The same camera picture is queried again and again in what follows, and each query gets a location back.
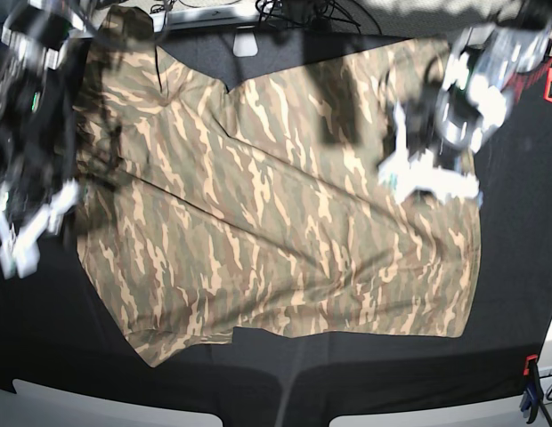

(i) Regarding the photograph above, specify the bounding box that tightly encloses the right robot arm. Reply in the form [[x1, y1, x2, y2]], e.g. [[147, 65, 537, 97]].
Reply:
[[0, 1, 97, 223]]

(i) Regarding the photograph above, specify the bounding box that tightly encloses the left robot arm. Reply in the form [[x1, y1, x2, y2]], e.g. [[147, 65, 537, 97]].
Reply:
[[433, 1, 552, 151]]

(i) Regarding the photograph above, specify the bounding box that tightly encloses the black cable bundle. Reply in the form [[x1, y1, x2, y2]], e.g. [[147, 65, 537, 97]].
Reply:
[[254, 0, 364, 33]]

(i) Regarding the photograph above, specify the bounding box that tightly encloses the camouflage t-shirt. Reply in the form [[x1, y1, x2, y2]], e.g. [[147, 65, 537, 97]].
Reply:
[[73, 6, 484, 369]]

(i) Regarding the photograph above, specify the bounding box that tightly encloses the black table cloth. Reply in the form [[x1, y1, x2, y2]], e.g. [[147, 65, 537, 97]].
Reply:
[[0, 28, 552, 426]]

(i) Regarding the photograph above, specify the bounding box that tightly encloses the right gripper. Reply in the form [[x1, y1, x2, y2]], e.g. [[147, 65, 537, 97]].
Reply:
[[0, 155, 76, 222]]

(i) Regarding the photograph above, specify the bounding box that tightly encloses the clamp bottom right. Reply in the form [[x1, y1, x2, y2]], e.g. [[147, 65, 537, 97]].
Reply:
[[519, 354, 543, 424]]

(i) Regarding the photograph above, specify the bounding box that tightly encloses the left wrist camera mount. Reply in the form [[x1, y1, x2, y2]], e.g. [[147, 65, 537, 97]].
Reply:
[[377, 102, 480, 204]]

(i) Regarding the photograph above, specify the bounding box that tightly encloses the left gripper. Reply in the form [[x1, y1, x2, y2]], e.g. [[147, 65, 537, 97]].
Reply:
[[434, 86, 507, 151]]

